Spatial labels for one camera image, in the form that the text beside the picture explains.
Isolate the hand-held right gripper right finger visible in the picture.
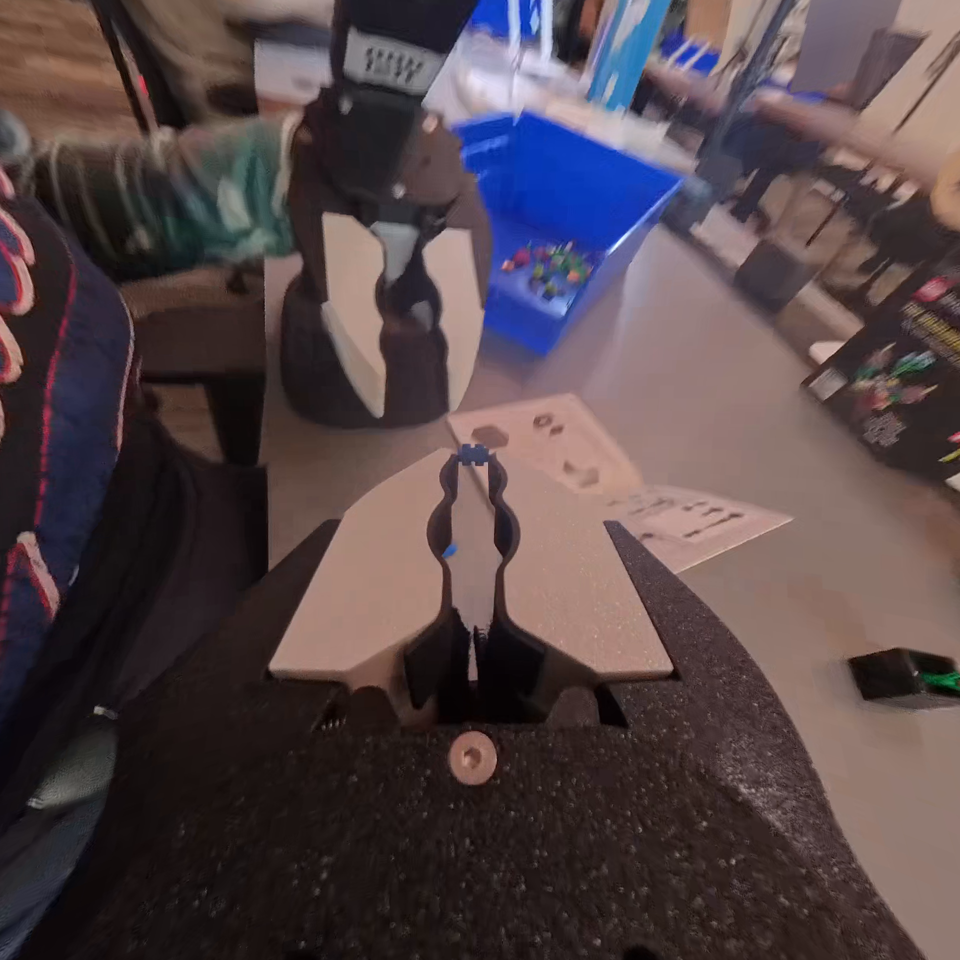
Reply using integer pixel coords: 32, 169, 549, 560
483, 450, 673, 706

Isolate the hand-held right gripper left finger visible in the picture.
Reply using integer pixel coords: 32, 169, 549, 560
270, 450, 478, 706

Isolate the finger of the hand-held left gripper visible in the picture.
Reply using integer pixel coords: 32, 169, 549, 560
323, 215, 390, 421
420, 233, 486, 414

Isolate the pile of small toy bricks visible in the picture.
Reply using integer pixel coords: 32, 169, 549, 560
500, 240, 598, 309

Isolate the white instruction booklet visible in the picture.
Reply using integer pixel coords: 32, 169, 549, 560
447, 393, 793, 574

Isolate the blue plastic bin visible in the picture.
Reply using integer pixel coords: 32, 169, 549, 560
458, 110, 684, 358

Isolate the black square frame brick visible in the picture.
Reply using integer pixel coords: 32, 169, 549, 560
848, 648, 960, 706

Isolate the black glossy cardboard box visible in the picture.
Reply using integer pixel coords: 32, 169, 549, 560
803, 270, 960, 489

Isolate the person's left forearm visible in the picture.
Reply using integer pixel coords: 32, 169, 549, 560
0, 113, 301, 283

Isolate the grey desk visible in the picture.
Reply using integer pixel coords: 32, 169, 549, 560
258, 225, 960, 960

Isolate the black mesh cushion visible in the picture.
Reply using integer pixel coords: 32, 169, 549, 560
281, 278, 451, 432

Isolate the dark charger block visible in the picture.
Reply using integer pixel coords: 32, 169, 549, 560
660, 177, 718, 234

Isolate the blue printed carton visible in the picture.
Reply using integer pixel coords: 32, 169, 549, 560
585, 0, 673, 114

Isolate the person's dark clothing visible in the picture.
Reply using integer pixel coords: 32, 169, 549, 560
0, 165, 271, 960

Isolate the wooden table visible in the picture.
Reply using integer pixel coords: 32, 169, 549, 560
645, 60, 960, 256

